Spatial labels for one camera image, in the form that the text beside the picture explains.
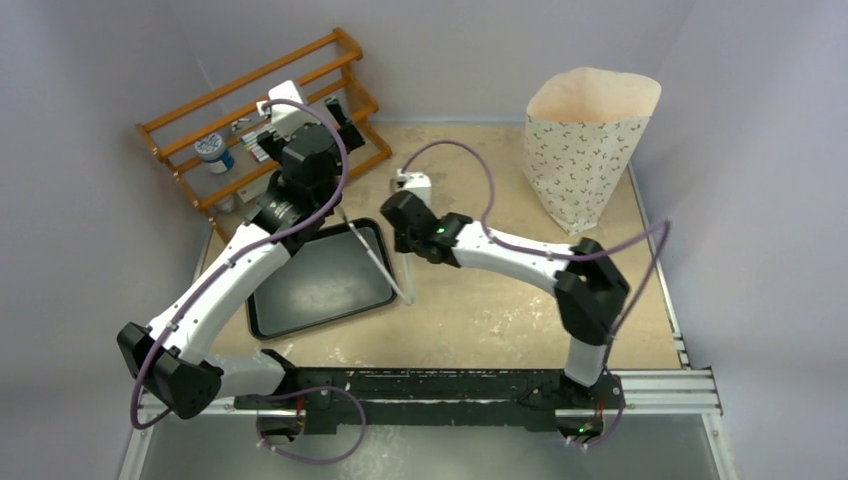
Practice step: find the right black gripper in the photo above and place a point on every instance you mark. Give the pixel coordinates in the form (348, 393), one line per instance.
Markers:
(398, 216)

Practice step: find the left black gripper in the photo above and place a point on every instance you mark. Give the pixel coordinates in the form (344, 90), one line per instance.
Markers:
(272, 143)

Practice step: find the black plastic tray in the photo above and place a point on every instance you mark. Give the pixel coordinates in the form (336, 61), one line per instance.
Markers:
(329, 279)

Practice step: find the patterned white paper bag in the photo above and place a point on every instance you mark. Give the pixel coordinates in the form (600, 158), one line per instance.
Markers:
(581, 130)

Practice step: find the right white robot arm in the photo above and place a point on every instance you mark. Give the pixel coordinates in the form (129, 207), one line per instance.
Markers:
(588, 288)

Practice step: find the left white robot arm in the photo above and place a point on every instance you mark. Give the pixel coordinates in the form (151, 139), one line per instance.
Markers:
(170, 356)

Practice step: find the orange wooden rack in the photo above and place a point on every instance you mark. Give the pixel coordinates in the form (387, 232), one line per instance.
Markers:
(360, 105)

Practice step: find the small white box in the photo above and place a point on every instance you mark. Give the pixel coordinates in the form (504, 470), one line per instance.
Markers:
(251, 191)

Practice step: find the pack of coloured markers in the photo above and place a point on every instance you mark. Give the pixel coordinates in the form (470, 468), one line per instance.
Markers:
(250, 142)

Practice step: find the blue lid jar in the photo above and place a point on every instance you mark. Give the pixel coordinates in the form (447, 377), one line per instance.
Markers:
(214, 153)

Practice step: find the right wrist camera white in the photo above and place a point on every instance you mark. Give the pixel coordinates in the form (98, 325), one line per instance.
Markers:
(417, 183)

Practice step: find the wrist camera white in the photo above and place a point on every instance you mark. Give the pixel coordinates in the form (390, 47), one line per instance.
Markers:
(417, 183)
(286, 119)

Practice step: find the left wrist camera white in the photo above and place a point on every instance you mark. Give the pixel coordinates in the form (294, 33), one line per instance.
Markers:
(286, 119)

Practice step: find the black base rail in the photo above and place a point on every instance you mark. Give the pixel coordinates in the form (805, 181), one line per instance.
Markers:
(328, 422)

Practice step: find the aluminium frame rail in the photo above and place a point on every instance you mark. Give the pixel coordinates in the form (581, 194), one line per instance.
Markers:
(669, 394)

